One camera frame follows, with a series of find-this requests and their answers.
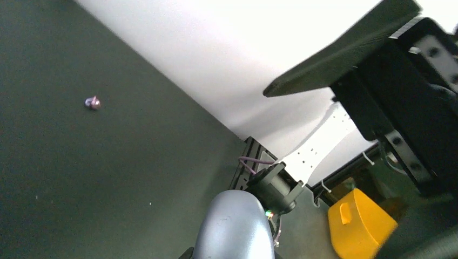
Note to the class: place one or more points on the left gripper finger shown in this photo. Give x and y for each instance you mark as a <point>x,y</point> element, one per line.
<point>329,64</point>

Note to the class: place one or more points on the lavender earbud charging case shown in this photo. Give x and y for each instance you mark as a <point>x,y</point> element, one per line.
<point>235,226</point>

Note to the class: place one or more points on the purple earbud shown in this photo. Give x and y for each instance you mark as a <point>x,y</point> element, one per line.
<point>92,103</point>

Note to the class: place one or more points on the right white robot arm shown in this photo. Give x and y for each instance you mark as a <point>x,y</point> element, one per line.
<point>278,183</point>

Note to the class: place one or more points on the yellow plastic object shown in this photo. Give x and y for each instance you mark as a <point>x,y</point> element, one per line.
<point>358,226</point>

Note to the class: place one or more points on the black aluminium front rail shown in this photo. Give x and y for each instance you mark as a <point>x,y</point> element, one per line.
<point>254,150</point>

